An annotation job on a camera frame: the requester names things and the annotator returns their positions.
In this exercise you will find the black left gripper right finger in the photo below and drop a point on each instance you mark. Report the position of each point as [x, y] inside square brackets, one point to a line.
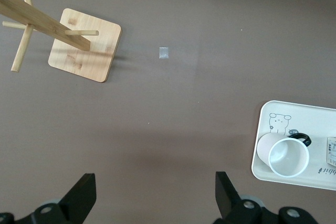
[228, 200]

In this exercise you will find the wooden mug tree rack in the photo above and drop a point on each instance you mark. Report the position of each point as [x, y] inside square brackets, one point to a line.
[84, 51]

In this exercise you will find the small clear tape patch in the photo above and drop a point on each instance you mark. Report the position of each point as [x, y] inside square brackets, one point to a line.
[163, 52]

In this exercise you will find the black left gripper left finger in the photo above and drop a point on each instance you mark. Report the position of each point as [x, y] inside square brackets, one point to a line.
[78, 197]

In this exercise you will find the blue milk carton green cap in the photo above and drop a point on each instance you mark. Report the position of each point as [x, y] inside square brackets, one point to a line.
[332, 150]

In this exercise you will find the cream tray with rabbit print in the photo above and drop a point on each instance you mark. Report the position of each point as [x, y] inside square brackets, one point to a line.
[309, 119]

